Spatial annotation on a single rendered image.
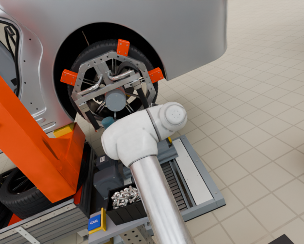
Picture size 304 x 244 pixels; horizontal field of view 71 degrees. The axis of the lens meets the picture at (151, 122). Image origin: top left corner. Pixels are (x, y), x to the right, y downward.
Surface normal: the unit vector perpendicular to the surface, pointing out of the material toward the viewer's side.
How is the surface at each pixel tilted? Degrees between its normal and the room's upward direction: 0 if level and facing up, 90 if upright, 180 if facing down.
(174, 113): 59
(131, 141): 43
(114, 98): 90
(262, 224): 0
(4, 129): 90
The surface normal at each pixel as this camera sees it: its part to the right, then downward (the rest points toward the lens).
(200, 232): -0.36, -0.80
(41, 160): 0.18, 0.46
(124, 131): -0.11, -0.31
